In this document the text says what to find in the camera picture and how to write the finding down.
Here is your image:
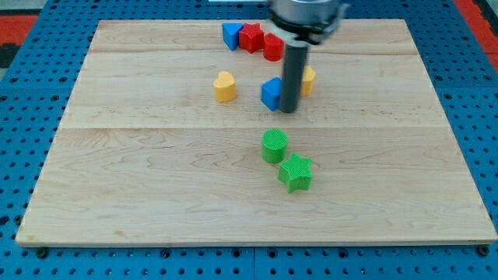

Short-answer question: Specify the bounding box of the yellow heart block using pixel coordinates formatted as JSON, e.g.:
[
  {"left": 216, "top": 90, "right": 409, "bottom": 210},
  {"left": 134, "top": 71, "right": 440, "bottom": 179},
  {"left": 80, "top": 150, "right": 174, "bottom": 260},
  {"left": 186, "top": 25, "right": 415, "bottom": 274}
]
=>
[{"left": 212, "top": 71, "right": 237, "bottom": 103}]

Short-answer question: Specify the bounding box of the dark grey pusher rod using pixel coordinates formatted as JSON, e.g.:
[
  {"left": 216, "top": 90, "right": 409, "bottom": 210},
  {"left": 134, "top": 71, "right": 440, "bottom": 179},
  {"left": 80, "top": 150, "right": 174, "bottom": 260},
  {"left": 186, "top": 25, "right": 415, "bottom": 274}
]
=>
[{"left": 279, "top": 44, "right": 309, "bottom": 114}]

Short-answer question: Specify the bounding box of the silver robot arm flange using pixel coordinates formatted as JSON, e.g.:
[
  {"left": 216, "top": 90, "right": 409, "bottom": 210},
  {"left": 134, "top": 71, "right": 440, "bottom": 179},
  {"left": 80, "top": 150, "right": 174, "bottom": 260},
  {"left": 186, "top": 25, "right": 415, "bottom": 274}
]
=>
[{"left": 268, "top": 0, "right": 349, "bottom": 47}]

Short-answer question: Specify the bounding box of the green cylinder block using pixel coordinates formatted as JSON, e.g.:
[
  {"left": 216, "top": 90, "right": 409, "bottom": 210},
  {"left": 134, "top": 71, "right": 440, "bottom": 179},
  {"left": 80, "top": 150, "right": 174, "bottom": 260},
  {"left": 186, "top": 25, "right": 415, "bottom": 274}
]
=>
[{"left": 261, "top": 128, "right": 288, "bottom": 163}]

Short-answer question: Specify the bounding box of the blue cube block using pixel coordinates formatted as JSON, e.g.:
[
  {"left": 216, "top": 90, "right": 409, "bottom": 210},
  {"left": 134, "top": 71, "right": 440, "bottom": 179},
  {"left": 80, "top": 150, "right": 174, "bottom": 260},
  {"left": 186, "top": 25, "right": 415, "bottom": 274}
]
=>
[{"left": 261, "top": 77, "right": 282, "bottom": 111}]

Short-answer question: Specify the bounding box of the green star block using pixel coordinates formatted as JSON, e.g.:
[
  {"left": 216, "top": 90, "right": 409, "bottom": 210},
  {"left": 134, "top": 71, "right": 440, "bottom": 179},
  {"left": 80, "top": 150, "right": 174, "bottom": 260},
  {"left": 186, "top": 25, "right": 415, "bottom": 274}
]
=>
[{"left": 278, "top": 152, "right": 313, "bottom": 193}]

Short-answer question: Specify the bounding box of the wooden board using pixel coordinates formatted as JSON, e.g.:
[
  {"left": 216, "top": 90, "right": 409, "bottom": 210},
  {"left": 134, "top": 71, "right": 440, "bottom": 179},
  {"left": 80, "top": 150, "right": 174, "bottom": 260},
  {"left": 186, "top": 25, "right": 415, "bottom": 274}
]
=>
[{"left": 16, "top": 19, "right": 497, "bottom": 247}]

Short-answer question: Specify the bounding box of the yellow pentagon block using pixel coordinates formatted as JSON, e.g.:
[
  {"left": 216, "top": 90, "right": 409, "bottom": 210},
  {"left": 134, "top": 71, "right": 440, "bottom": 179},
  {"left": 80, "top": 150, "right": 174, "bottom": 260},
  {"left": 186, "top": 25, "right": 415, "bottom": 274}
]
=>
[{"left": 300, "top": 65, "right": 317, "bottom": 96}]

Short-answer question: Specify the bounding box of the red cylinder block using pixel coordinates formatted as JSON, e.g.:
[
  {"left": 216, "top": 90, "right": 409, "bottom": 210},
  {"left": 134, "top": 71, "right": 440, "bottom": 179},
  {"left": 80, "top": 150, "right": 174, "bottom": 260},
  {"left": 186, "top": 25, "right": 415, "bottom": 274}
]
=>
[{"left": 263, "top": 33, "right": 284, "bottom": 61}]

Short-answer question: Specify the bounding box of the red star block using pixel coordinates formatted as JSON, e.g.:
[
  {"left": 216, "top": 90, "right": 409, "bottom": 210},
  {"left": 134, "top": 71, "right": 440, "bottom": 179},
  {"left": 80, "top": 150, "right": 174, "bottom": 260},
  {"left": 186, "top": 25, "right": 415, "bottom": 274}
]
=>
[{"left": 239, "top": 23, "right": 265, "bottom": 53}]

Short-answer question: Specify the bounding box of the blue triangle block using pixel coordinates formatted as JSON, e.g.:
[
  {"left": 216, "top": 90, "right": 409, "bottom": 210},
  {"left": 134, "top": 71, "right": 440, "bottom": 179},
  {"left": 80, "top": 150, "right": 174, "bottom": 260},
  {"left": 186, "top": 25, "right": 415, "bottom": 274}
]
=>
[{"left": 222, "top": 23, "right": 244, "bottom": 51}]

